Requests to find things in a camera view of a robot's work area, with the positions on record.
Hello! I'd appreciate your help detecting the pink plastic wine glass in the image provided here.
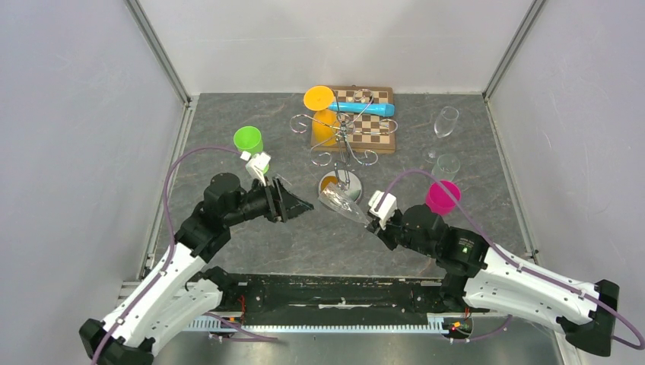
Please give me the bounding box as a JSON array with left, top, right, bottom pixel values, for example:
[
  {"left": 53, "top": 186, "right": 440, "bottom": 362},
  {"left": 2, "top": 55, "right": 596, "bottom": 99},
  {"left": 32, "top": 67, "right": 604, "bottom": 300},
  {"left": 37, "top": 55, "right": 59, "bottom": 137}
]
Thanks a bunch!
[{"left": 425, "top": 180, "right": 461, "bottom": 216}]

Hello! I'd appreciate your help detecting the orange plastic wine glass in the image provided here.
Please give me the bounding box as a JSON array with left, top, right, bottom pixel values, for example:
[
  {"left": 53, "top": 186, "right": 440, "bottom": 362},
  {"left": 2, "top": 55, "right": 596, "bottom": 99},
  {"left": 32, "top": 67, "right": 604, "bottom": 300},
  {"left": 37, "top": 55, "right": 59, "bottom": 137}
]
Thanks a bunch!
[{"left": 303, "top": 85, "right": 338, "bottom": 147}]

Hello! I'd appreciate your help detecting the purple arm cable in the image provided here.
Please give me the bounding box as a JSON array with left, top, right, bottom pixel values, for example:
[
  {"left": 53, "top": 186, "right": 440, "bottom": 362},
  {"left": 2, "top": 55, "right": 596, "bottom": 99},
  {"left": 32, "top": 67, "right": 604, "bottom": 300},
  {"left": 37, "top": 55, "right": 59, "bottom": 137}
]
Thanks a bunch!
[
  {"left": 375, "top": 168, "right": 645, "bottom": 351},
  {"left": 89, "top": 146, "right": 279, "bottom": 365}
]

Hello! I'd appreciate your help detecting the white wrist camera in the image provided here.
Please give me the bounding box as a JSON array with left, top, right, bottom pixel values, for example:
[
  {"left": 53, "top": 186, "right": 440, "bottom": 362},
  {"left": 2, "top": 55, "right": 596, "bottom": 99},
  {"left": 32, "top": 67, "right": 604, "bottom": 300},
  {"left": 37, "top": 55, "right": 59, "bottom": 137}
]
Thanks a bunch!
[
  {"left": 368, "top": 190, "right": 397, "bottom": 230},
  {"left": 240, "top": 151, "right": 272, "bottom": 186}
]

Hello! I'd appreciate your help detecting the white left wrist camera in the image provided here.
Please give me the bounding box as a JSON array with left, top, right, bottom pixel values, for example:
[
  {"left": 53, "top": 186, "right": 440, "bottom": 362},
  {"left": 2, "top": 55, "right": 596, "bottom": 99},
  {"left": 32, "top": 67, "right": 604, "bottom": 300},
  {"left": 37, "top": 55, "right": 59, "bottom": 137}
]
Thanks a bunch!
[{"left": 240, "top": 151, "right": 272, "bottom": 186}]

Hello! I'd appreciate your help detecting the green plastic wine glass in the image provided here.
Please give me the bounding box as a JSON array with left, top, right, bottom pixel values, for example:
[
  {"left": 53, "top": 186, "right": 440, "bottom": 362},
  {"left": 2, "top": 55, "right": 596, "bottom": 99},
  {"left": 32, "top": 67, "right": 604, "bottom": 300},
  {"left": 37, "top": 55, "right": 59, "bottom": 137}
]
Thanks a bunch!
[{"left": 234, "top": 126, "right": 264, "bottom": 154}]

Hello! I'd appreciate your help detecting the wooden chess board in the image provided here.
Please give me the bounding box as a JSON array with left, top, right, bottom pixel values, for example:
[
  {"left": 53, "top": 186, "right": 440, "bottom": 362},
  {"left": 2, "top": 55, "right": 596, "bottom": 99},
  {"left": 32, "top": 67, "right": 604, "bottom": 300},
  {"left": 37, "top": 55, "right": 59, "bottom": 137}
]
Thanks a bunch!
[{"left": 330, "top": 85, "right": 397, "bottom": 154}]

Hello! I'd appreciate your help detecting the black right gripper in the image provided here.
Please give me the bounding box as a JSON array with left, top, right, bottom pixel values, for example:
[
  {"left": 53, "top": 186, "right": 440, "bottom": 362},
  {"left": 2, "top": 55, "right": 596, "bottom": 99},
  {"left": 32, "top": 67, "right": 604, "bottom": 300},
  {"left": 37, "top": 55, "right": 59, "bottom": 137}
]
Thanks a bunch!
[{"left": 367, "top": 208, "right": 437, "bottom": 259}]

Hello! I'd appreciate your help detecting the clear wine glass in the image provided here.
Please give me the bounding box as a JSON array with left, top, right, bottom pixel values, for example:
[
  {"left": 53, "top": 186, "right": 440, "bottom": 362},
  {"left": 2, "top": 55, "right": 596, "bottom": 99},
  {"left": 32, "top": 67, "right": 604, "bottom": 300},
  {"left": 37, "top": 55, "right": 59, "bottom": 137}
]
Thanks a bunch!
[
  {"left": 318, "top": 184, "right": 370, "bottom": 226},
  {"left": 431, "top": 154, "right": 461, "bottom": 182},
  {"left": 422, "top": 106, "right": 459, "bottom": 163}
]

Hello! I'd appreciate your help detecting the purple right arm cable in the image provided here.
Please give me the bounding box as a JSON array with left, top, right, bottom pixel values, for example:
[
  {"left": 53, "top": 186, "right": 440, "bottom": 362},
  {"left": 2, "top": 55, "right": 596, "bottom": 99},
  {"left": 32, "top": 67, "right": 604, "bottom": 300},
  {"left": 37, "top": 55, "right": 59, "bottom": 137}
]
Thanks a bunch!
[{"left": 375, "top": 168, "right": 645, "bottom": 351}]

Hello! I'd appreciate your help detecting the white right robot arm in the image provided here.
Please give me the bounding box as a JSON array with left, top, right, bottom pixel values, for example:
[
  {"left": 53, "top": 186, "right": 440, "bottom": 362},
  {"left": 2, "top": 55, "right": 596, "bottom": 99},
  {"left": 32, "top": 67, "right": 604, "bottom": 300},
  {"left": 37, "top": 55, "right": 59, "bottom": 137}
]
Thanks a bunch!
[{"left": 367, "top": 203, "right": 619, "bottom": 357}]

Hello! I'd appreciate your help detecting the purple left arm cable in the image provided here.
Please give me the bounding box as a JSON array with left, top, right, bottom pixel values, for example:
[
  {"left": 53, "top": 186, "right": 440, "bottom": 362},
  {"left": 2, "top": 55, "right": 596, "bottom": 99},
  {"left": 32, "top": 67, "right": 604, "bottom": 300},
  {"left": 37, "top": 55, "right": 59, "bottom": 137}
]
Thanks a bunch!
[{"left": 89, "top": 146, "right": 279, "bottom": 365}]

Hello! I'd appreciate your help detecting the clear wine glass back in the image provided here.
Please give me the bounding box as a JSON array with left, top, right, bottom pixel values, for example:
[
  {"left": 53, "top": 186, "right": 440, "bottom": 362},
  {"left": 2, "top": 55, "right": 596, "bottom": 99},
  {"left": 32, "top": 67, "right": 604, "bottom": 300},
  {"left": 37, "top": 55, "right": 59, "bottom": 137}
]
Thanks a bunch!
[{"left": 318, "top": 184, "right": 370, "bottom": 226}]

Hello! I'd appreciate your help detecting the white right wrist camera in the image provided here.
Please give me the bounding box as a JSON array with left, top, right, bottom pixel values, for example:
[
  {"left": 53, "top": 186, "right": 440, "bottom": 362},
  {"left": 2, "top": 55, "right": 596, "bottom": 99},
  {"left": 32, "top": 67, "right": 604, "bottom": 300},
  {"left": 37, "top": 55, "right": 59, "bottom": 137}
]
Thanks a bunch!
[{"left": 368, "top": 190, "right": 397, "bottom": 230}]

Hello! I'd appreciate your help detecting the clear wine glass front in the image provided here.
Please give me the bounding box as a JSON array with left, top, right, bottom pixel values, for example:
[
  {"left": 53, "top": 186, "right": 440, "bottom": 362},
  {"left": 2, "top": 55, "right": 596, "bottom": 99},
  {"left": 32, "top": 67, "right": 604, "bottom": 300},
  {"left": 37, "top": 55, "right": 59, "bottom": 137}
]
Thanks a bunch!
[{"left": 431, "top": 154, "right": 461, "bottom": 182}]

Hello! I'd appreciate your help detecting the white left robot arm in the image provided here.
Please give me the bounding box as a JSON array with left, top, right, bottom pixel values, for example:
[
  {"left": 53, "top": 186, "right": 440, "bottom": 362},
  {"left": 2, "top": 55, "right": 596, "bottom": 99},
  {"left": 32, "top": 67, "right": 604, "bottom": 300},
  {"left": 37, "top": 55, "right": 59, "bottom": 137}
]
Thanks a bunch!
[{"left": 79, "top": 173, "right": 313, "bottom": 364}]

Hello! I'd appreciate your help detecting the blue cylindrical tube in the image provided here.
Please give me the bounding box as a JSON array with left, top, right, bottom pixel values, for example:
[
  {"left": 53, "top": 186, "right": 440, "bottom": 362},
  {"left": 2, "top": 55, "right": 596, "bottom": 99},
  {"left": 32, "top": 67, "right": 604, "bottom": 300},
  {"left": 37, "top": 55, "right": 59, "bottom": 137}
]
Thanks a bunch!
[{"left": 328, "top": 102, "right": 396, "bottom": 117}]

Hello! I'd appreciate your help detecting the chrome wine glass rack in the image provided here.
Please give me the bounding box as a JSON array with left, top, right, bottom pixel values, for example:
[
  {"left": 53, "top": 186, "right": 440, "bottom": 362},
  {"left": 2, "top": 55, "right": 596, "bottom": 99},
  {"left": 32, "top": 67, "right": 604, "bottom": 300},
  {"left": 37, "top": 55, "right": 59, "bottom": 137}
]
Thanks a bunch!
[{"left": 290, "top": 109, "right": 381, "bottom": 202}]

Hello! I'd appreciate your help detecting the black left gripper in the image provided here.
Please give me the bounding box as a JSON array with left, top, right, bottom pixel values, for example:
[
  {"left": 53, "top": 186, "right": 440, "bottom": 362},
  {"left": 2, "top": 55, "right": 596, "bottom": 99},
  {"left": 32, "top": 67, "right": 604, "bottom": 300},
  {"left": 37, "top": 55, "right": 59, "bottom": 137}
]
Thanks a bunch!
[{"left": 224, "top": 176, "right": 314, "bottom": 227}]

